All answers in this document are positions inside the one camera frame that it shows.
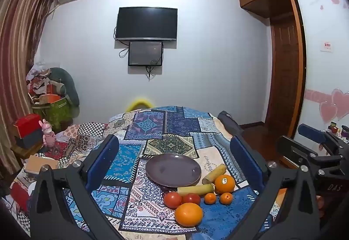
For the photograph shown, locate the television cable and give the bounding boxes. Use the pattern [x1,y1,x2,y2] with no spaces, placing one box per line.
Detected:
[113,26,130,58]

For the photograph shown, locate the red tomato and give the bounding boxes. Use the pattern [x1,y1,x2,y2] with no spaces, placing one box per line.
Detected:
[182,193,201,206]
[164,191,183,209]

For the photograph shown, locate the red box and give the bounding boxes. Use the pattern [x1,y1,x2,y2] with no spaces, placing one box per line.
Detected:
[13,113,43,138]

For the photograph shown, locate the pile of clutter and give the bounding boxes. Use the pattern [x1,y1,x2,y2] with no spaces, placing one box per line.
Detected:
[26,61,67,106]

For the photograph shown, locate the black wall television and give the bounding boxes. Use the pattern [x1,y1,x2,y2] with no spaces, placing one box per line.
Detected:
[115,7,178,41]

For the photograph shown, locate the brown striped curtain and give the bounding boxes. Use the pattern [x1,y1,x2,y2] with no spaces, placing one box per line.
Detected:
[0,0,59,175]

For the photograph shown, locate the blue patchwork blanket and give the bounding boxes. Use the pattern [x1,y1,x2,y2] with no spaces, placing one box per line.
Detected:
[11,105,276,240]

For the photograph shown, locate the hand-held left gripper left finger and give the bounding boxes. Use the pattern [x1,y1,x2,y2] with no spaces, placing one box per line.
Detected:
[29,134,126,240]

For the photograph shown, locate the monitor cable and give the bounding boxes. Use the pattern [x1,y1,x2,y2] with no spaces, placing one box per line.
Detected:
[146,56,164,78]

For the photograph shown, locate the white wardrobe door pink hearts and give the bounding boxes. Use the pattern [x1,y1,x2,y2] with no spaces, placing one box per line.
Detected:
[293,0,349,145]

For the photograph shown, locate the small black wall monitor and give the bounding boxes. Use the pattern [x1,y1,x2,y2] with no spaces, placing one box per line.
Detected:
[128,41,164,67]

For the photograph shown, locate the wooden door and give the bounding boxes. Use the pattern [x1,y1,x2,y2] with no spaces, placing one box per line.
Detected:
[266,15,300,134]

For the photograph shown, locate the dark purple plate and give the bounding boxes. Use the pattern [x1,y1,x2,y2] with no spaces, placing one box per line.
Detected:
[145,153,202,187]

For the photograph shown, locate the grey plush pillow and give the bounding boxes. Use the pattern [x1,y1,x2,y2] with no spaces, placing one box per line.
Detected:
[50,67,80,107]

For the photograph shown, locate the large orange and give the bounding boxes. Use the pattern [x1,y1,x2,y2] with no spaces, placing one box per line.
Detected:
[174,202,204,227]

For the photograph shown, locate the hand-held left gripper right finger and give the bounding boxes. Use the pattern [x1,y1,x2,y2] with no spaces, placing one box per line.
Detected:
[230,135,321,240]

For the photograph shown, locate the yellow stool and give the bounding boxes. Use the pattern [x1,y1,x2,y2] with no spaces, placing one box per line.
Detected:
[128,97,152,112]

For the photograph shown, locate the dark grey cloth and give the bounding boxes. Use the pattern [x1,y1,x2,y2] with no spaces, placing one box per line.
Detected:
[218,111,243,137]

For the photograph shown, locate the pink rabbit toy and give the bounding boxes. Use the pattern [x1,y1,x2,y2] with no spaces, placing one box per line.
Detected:
[41,119,57,146]

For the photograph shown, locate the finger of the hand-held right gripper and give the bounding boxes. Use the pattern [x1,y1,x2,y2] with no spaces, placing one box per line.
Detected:
[298,123,349,152]
[277,135,344,175]

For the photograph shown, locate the orange box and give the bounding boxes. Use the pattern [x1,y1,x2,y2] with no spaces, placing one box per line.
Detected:
[39,94,60,106]

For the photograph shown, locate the small tangerine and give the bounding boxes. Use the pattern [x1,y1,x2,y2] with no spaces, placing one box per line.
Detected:
[204,192,217,205]
[220,192,234,205]

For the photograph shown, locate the orange with sticker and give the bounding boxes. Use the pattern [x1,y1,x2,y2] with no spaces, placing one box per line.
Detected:
[214,174,236,194]

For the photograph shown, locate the black box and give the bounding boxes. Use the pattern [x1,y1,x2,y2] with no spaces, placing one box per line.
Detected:
[15,128,45,148]

